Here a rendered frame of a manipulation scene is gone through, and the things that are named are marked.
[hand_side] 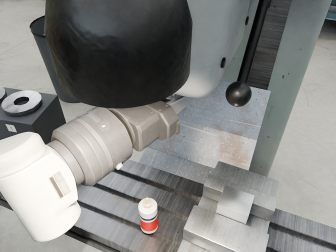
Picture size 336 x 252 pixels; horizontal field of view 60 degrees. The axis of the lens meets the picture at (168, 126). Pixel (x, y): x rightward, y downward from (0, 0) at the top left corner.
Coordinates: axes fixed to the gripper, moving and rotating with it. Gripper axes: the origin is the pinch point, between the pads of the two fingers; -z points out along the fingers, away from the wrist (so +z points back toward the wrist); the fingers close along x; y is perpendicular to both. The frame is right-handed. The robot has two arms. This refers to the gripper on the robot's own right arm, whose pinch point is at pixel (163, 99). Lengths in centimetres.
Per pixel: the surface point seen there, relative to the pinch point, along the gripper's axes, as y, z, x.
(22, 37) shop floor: 123, -105, 324
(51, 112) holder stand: 17.1, 5.4, 32.8
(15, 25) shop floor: 123, -116, 362
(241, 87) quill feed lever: -10.1, 2.8, -14.3
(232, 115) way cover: 25.4, -33.4, 3.0
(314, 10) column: -5.3, -41.4, -7.4
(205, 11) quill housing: -18.5, 5.8, -10.6
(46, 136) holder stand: 21.4, 9.2, 30.7
